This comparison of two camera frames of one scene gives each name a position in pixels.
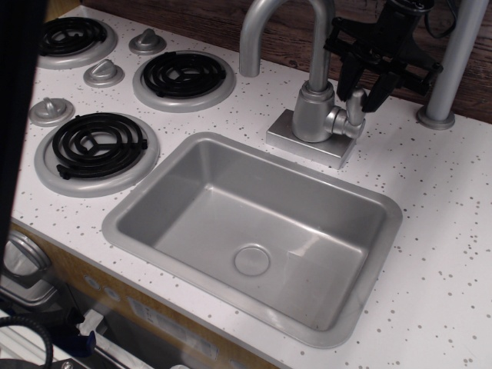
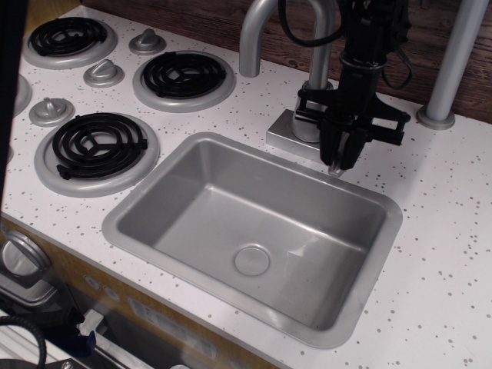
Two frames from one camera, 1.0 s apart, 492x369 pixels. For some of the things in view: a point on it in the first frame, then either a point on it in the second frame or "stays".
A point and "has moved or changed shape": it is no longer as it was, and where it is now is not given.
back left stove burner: x=71 y=42 stays
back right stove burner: x=184 y=81 stays
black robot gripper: x=390 y=41 to x=357 y=98
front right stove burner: x=97 y=154 stays
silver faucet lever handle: x=350 y=121 has moved or changed shape
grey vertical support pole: x=463 y=41 stays
